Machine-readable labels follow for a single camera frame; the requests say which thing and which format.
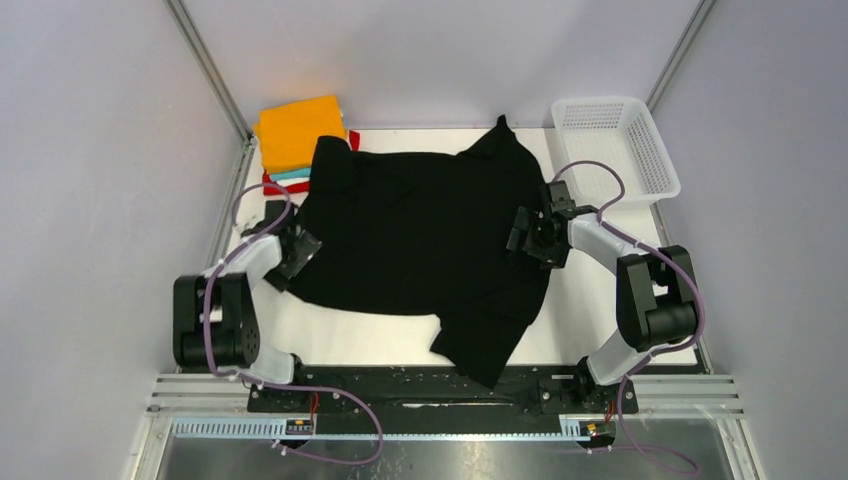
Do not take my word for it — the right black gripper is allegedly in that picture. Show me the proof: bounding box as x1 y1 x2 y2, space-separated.
505 206 569 270

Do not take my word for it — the black t shirt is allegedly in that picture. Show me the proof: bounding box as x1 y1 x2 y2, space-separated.
290 116 550 388

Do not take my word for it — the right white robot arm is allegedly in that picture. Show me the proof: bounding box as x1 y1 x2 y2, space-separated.
507 181 703 412

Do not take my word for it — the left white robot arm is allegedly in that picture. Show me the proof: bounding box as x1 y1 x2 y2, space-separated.
172 225 322 411

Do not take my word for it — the red folded t shirt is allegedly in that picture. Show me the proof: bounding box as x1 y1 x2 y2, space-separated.
261 130 361 194

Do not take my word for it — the white folded t shirt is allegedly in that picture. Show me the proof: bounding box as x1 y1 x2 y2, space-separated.
270 175 310 188

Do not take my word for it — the teal folded t shirt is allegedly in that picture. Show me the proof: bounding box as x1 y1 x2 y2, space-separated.
269 167 311 182

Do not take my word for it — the orange folded t shirt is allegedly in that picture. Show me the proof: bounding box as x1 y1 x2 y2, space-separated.
254 95 348 174

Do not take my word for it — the white plastic basket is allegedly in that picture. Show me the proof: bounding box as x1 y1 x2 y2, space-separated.
551 96 681 210

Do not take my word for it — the slotted cable duct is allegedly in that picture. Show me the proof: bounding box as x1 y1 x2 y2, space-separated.
171 415 616 442

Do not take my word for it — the aluminium frame rail left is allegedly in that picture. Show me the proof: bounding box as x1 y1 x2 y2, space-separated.
164 1 253 267

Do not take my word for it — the aluminium frame rail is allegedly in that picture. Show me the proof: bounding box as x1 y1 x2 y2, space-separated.
645 0 718 112
164 1 253 267

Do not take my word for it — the aluminium frame rail right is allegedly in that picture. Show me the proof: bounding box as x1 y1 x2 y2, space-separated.
645 0 718 112

